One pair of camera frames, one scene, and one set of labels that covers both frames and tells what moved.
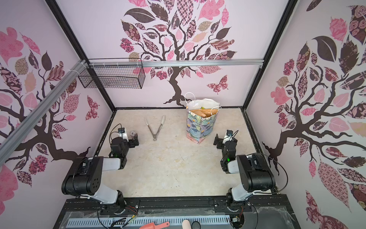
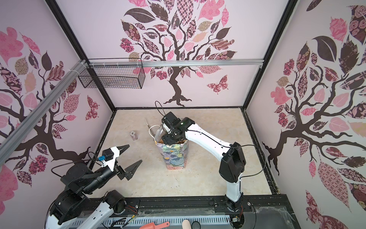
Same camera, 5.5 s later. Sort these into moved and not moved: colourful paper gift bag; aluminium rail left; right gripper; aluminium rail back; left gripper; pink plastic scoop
Moved: right gripper; left gripper; colourful paper gift bag
Not moved: pink plastic scoop; aluminium rail back; aluminium rail left
